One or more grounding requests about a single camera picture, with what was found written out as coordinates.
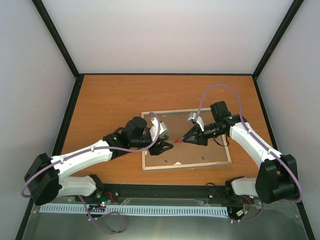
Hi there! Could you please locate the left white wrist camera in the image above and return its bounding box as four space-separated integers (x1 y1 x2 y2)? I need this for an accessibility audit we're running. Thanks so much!
149 117 169 140

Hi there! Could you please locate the blue picture frame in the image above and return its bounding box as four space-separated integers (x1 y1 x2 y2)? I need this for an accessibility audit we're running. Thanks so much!
140 107 232 172

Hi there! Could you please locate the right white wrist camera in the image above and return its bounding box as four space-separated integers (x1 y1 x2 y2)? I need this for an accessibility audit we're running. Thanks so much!
187 112 205 132

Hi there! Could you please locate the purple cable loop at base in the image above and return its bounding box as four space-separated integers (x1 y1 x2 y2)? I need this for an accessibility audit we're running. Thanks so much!
79 194 126 234

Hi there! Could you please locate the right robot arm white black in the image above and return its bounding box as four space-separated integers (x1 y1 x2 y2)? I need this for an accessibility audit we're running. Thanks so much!
181 101 301 204

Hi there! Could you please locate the black enclosure frame post left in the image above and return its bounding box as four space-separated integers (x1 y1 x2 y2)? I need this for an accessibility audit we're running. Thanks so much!
31 0 80 79

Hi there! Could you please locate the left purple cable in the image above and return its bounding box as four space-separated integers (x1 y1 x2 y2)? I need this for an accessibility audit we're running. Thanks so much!
20 111 162 198

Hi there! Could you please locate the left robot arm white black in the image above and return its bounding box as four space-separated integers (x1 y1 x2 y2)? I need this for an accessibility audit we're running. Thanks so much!
20 114 173 206

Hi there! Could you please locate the red blue screwdriver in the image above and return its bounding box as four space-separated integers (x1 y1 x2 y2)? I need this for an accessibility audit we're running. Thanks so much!
171 138 183 144

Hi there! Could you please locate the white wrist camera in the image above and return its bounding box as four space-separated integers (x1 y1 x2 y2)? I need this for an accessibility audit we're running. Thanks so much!
149 117 169 140
187 112 205 132

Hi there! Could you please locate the light blue slotted cable duct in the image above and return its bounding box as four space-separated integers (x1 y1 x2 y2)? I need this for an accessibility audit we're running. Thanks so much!
39 203 228 218

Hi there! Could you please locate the black enclosure frame post right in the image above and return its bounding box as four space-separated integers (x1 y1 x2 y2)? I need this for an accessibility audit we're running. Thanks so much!
252 0 304 81

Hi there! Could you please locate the black enclosure frame post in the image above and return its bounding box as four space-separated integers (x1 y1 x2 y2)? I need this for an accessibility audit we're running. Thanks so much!
252 0 304 81
31 0 80 79

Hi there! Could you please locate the black mounting rail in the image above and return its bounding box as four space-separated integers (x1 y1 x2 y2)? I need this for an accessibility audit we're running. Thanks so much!
83 183 254 206

